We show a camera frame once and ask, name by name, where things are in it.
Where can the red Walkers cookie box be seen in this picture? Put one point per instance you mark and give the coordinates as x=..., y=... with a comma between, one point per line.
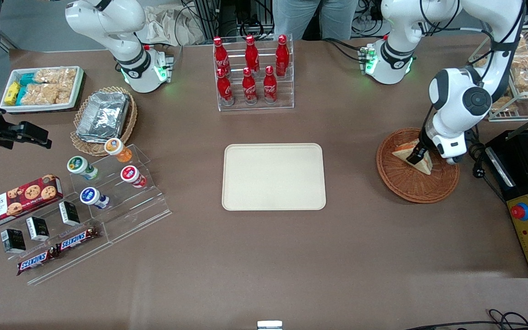
x=16, y=201

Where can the yellow snack packet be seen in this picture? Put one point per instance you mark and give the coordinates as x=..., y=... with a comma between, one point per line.
x=12, y=93

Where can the triangle sandwich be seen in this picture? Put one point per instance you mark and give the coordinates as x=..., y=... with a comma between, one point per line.
x=401, y=152

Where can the orange lid yogurt cup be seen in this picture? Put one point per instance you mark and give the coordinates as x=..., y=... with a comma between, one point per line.
x=117, y=149

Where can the beige plastic tray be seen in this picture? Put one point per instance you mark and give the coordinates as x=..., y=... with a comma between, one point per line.
x=273, y=176

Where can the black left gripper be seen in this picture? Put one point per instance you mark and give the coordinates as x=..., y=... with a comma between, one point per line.
x=420, y=150

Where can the clear acrylic bottle rack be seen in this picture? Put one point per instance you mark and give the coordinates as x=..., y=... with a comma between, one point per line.
x=287, y=91

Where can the small black box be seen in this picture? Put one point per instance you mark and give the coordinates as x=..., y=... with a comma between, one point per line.
x=37, y=229
x=13, y=240
x=69, y=213

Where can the round brown wicker basket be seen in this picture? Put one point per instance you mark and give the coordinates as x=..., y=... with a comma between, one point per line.
x=406, y=188

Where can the green lid yogurt cup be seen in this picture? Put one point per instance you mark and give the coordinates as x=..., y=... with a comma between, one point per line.
x=79, y=166

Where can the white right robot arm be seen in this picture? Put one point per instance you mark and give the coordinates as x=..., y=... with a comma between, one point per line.
x=108, y=20

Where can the teal snack packet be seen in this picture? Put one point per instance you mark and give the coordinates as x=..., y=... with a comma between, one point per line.
x=26, y=79
x=21, y=95

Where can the Snickers chocolate bar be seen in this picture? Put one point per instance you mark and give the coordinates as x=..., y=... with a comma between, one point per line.
x=76, y=239
x=35, y=261

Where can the blue lid yogurt cup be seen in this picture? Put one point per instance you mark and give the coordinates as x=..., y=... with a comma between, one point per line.
x=92, y=197

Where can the red cola bottle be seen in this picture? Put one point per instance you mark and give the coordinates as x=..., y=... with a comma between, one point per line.
x=249, y=88
x=270, y=87
x=282, y=55
x=220, y=55
x=225, y=89
x=251, y=52

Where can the red lid yogurt cup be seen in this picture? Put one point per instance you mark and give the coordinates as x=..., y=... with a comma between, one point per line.
x=132, y=175

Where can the black machine yellow panel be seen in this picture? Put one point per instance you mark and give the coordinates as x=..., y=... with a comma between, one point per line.
x=518, y=174

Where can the clear bag rice crackers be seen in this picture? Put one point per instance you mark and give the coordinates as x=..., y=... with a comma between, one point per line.
x=48, y=94
x=55, y=75

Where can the oval light wicker basket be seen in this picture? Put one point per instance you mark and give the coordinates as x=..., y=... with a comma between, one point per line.
x=129, y=123

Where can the clear acrylic stepped stand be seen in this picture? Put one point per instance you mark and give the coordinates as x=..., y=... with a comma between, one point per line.
x=135, y=206

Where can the person in blue jeans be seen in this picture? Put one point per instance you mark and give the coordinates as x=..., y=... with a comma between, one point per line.
x=300, y=18

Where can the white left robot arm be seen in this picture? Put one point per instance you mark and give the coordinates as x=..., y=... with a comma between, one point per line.
x=456, y=96

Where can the aluminium foil container stack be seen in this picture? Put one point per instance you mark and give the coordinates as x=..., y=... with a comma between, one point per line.
x=103, y=114

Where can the white rectangular snack tray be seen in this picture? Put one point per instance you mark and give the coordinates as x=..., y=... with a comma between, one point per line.
x=78, y=85

